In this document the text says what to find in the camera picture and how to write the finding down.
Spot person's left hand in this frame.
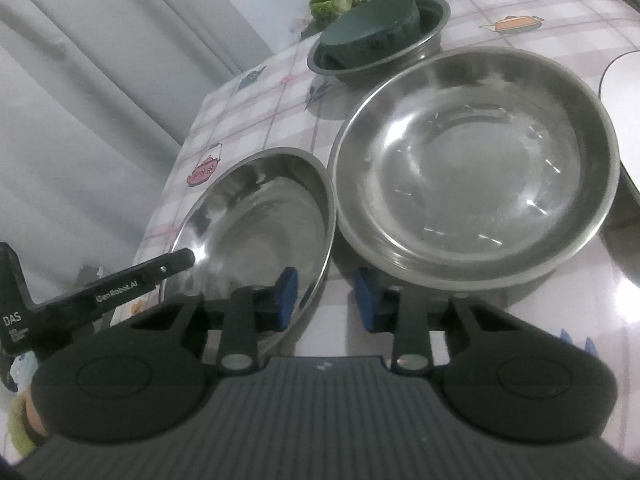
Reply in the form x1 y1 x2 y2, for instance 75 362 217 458
24 389 48 438

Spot white curtain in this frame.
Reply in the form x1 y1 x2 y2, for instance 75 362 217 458
0 0 281 311

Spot deep steel bowl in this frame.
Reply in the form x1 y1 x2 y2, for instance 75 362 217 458
307 0 451 87

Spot large steel plate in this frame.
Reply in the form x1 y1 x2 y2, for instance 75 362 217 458
329 47 620 292

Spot white ceramic plate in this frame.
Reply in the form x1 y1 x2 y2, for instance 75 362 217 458
599 51 640 202

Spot green ceramic bowl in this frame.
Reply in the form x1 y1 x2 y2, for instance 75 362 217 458
320 0 421 68

